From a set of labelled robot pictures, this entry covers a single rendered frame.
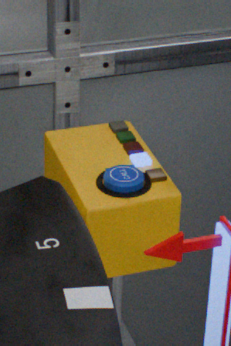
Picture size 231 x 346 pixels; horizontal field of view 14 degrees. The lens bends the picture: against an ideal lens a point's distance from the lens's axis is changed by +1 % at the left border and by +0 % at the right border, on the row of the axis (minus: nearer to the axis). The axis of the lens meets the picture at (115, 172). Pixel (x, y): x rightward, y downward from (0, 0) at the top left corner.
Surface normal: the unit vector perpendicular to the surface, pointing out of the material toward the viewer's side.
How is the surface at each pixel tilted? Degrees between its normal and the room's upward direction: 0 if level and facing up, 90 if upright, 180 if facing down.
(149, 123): 90
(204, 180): 90
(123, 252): 90
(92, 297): 20
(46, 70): 90
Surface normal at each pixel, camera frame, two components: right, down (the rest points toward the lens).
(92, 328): 0.29, -0.63
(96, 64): 0.32, 0.51
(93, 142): 0.03, -0.85
